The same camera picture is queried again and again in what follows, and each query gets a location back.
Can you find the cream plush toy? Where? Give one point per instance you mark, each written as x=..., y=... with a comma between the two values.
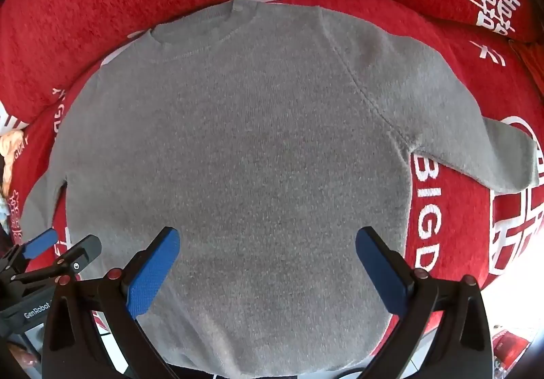
x=10, y=158

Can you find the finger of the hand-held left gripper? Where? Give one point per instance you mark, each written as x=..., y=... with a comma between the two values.
x=83, y=252
x=40, y=244

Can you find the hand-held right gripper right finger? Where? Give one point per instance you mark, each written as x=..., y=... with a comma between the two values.
x=379, y=273

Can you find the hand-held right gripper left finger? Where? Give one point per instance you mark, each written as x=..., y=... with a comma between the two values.
x=152, y=273

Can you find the red box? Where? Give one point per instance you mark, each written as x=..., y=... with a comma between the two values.
x=512, y=347

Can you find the grey towel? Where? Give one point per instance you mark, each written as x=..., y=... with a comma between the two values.
x=255, y=149

